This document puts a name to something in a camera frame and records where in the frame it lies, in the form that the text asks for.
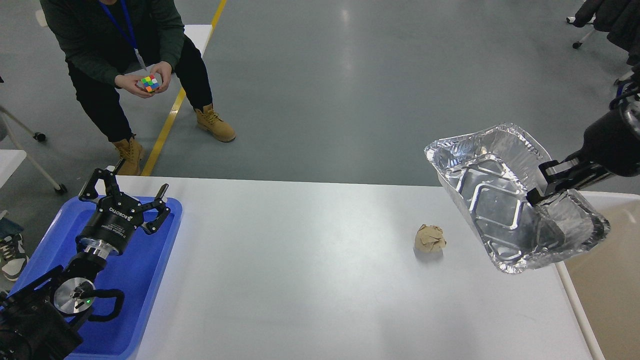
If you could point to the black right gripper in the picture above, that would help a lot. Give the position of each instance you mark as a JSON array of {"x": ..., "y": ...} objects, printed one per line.
[{"x": 612, "y": 142}]

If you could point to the sneaker at left edge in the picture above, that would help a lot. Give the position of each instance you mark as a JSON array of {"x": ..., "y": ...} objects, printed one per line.
[{"x": 13, "y": 257}]

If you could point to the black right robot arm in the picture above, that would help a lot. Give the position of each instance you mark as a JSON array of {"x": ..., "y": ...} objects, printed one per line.
[{"x": 627, "y": 96}]

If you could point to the aluminium foil tray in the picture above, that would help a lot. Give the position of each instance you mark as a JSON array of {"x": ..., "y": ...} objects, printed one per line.
[{"x": 488, "y": 174}]

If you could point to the person's right hand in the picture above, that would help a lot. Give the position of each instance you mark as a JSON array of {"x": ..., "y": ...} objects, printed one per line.
[{"x": 130, "y": 83}]

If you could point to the white table leg frame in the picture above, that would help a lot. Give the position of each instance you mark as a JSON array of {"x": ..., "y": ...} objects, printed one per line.
[{"x": 7, "y": 131}]

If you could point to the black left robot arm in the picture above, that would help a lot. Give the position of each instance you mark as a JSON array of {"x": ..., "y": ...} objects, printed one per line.
[{"x": 43, "y": 319}]

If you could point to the seated person in green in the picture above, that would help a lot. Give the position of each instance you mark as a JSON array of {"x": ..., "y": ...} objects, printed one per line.
[{"x": 102, "y": 39}]

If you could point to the crumpled brown paper ball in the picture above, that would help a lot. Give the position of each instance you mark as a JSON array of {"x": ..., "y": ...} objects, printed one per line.
[{"x": 429, "y": 239}]

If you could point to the person's left hand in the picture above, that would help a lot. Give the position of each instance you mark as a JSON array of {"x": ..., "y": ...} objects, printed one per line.
[{"x": 164, "y": 71}]

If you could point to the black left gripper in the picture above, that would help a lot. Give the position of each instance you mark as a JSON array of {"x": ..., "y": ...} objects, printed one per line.
[{"x": 111, "y": 223}]

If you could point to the beige waste bin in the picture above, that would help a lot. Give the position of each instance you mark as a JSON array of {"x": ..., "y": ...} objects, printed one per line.
[{"x": 603, "y": 285}]

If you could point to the blue plastic tray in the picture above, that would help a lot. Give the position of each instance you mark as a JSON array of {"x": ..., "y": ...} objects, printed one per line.
[{"x": 137, "y": 273}]

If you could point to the colourful puzzle cube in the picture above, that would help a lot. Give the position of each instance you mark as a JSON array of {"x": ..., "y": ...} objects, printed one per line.
[{"x": 149, "y": 83}]

